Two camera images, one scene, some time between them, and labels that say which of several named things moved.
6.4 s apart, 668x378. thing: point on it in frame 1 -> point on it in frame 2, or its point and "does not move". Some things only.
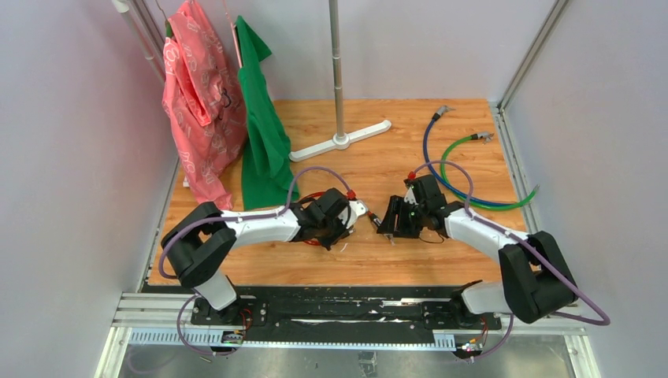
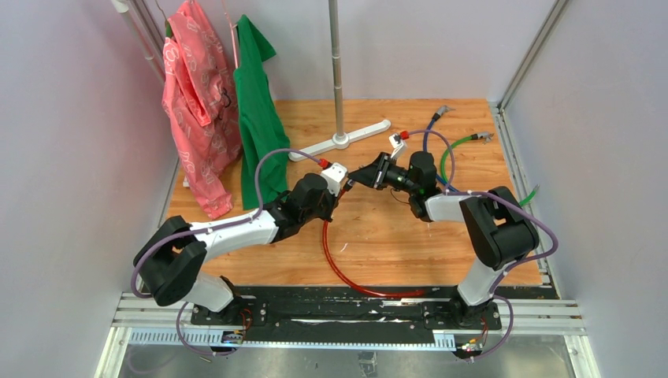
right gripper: (398, 206) -> (375, 174)
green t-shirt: (269, 180) does not move
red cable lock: (350, 194) -> (344, 281)
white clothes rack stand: (341, 140) does not move
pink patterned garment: (203, 99) does not move
